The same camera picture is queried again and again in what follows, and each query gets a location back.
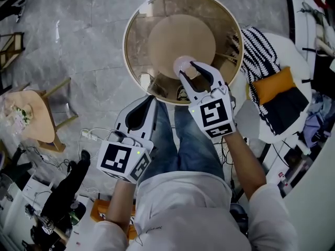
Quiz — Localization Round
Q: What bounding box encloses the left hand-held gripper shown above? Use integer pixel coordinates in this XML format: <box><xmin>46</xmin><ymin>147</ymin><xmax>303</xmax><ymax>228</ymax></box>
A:
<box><xmin>96</xmin><ymin>95</ymin><xmax>159</xmax><ymax>185</ymax></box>

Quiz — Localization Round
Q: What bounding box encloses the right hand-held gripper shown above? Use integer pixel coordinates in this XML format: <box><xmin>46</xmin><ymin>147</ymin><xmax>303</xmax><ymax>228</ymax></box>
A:
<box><xmin>178</xmin><ymin>61</ymin><xmax>238</xmax><ymax>140</ymax></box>

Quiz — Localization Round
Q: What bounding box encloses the person's left forearm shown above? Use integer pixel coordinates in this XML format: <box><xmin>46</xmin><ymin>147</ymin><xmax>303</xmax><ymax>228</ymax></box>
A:
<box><xmin>106</xmin><ymin>179</ymin><xmax>138</xmax><ymax>235</ymax></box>

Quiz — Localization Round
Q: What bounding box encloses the person's right forearm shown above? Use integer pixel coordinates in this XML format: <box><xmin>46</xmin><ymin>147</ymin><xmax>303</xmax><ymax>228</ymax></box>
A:
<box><xmin>222</xmin><ymin>132</ymin><xmax>267</xmax><ymax>201</ymax></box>

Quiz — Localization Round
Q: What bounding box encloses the round glass side table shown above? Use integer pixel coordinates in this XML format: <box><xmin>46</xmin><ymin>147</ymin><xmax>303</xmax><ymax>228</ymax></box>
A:
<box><xmin>122</xmin><ymin>0</ymin><xmax>244</xmax><ymax>106</ymax></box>

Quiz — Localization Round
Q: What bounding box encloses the person's right sneaker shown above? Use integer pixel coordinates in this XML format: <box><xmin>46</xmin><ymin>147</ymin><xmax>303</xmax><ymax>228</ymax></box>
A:
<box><xmin>176</xmin><ymin>85</ymin><xmax>191</xmax><ymax>101</ymax></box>

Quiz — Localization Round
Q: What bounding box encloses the white power strip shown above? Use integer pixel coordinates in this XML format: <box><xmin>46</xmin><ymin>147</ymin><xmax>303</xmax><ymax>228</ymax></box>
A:
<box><xmin>81</xmin><ymin>130</ymin><xmax>98</xmax><ymax>141</ymax></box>

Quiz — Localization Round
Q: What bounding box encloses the black white zigzag blanket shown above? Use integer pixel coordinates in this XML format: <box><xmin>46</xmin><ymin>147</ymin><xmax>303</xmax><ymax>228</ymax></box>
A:
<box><xmin>239</xmin><ymin>26</ymin><xmax>282</xmax><ymax>135</ymax></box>

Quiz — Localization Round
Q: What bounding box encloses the orange cushion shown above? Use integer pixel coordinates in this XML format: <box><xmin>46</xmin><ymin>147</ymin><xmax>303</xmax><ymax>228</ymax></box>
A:
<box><xmin>252</xmin><ymin>66</ymin><xmax>296</xmax><ymax>106</ymax></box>

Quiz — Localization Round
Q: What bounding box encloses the black cushion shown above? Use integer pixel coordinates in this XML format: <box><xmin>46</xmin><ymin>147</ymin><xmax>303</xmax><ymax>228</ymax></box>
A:
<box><xmin>261</xmin><ymin>85</ymin><xmax>310</xmax><ymax>135</ymax></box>

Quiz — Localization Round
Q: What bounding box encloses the white armchair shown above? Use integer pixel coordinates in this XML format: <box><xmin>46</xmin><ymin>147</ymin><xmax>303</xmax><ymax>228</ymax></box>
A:
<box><xmin>230</xmin><ymin>31</ymin><xmax>314</xmax><ymax>145</ymax></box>

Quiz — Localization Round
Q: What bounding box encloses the light wooden side table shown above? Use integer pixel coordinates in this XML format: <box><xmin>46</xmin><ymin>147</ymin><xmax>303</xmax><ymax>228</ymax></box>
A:
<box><xmin>5</xmin><ymin>77</ymin><xmax>79</xmax><ymax>153</ymax></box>

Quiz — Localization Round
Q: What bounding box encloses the person's white shirt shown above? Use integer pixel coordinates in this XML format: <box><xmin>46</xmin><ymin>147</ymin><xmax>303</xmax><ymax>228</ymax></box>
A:
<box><xmin>86</xmin><ymin>170</ymin><xmax>299</xmax><ymax>251</ymax></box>

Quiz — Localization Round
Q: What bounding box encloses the white flower arrangement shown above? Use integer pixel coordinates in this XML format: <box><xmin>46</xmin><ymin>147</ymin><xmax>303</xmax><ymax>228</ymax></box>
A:
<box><xmin>5</xmin><ymin>105</ymin><xmax>34</xmax><ymax>134</ymax></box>

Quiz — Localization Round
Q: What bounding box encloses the pile of clothes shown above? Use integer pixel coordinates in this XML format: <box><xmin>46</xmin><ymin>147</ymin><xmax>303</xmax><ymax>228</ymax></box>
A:
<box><xmin>303</xmin><ymin>92</ymin><xmax>333</xmax><ymax>151</ymax></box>

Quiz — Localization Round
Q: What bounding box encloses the black bag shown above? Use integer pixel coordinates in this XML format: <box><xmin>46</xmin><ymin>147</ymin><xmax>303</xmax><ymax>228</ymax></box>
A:
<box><xmin>312</xmin><ymin>51</ymin><xmax>335</xmax><ymax>94</ymax></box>

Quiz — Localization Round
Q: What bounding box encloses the wooden open rack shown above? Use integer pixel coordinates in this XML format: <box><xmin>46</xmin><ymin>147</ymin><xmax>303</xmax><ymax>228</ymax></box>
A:
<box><xmin>0</xmin><ymin>31</ymin><xmax>26</xmax><ymax>72</ymax></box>

